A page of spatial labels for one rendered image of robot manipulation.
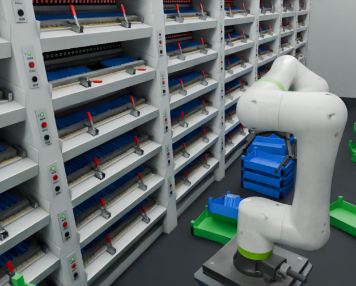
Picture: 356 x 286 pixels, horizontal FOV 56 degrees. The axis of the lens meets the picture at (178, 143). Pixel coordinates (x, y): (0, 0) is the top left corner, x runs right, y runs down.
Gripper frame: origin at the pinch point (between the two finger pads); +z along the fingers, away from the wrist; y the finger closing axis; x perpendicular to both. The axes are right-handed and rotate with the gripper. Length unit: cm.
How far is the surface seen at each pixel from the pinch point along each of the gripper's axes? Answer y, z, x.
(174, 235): -23, 38, 78
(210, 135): -49, -30, 95
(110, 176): -46, 38, 15
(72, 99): -62, 27, -18
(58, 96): -62, 30, -24
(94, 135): -55, 30, -2
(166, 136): -50, 3, 41
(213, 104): -57, -46, 84
